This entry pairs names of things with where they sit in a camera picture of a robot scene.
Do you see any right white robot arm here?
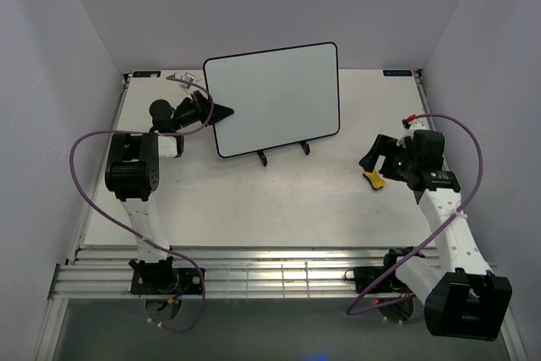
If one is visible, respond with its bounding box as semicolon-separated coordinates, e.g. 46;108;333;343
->
359;126;512;341

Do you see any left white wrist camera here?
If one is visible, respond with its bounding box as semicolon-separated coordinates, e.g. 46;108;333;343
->
172;72;199;93

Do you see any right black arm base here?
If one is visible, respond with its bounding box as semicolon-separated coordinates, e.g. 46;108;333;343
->
344;263;428;294

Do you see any purple cable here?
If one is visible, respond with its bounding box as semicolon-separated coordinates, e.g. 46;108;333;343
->
346;113;484;325
69;74;216;333

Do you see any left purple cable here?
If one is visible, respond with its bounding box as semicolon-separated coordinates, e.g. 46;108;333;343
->
69;74;216;333

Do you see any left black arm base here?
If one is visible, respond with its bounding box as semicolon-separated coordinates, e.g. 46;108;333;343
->
129;268;202;296

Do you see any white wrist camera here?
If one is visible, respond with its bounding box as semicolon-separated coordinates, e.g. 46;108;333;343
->
396;115;430;147
172;72;199;93

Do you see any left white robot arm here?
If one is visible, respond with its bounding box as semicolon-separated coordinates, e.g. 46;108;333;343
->
105;90;234;293

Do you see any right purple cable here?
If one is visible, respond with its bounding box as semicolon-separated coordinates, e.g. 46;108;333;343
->
346;113;484;325

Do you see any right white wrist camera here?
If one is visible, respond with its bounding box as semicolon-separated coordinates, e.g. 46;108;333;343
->
396;115;430;147

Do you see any right blue table label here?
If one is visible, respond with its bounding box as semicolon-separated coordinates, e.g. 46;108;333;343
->
382;69;413;77

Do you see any blue table label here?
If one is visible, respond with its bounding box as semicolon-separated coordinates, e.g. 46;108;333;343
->
132;70;161;78
382;69;413;77

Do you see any yellow bone-shaped eraser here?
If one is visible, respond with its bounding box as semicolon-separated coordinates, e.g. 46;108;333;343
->
363;170;385;190

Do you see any metal wire board stand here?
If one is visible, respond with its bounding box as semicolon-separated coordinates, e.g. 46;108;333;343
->
256;140;311;167

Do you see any left blue table label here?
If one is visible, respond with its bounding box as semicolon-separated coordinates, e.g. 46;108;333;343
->
132;70;161;78

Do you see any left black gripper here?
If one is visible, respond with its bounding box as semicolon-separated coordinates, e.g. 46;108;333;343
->
172;90;235;131

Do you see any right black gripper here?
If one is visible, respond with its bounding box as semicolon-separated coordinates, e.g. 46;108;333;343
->
359;134;418;182

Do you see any white whiteboard black frame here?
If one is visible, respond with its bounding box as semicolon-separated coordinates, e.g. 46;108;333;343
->
203;41;341;158

